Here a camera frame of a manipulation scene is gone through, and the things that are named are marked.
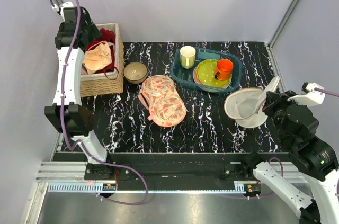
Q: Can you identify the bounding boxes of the cream ceramic cup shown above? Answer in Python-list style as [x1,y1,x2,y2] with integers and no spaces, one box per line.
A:
[180,46,196,69]

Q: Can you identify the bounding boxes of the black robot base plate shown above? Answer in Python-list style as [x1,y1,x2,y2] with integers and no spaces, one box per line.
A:
[84,152,281,182]

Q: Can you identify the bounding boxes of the red lace bra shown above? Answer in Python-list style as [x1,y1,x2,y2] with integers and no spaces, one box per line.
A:
[99,28,115,44]

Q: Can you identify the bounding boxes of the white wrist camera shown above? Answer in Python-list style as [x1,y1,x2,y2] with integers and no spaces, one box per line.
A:
[288,82,325,107]
[51,1,74,21]

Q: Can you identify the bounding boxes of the pink plate under green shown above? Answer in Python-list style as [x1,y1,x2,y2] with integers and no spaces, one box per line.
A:
[193,69,231,91]

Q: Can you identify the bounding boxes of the peach beige bra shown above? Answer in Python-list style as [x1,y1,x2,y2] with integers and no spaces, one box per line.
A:
[83,40,115,75]

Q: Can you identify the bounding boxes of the teal plastic dish tray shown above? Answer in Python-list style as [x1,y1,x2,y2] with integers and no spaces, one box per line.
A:
[170,47,243,94]

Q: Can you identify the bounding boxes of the green polka dot plate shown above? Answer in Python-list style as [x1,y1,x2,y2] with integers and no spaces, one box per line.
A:
[195,59,232,88]

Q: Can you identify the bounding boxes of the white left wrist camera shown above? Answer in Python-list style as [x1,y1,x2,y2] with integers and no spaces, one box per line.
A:
[51,1,74,21]

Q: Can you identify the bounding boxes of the wicker laundry basket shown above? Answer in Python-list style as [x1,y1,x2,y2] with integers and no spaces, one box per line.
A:
[80,23,124,97]

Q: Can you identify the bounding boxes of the white mesh cylindrical laundry bag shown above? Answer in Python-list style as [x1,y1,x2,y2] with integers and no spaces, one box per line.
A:
[224,76,280,129]

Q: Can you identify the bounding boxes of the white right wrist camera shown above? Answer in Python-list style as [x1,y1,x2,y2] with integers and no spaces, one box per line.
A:
[288,82,325,107]

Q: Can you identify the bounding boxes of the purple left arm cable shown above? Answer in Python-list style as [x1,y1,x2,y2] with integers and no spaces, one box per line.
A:
[49,0,149,205]

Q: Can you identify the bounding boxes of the aluminium frame rail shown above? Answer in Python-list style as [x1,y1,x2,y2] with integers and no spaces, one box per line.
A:
[34,162,308,193]

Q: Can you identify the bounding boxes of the orange mug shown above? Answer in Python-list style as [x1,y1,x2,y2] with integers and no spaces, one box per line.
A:
[214,59,234,80]

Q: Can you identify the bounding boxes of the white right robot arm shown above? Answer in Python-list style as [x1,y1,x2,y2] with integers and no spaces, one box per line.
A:
[240,91,338,223]

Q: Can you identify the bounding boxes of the beige ceramic bowl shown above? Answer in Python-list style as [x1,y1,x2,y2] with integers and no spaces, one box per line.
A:
[123,62,148,84]

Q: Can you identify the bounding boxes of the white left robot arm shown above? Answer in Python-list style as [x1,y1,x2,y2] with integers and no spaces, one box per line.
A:
[44,2,115,180]

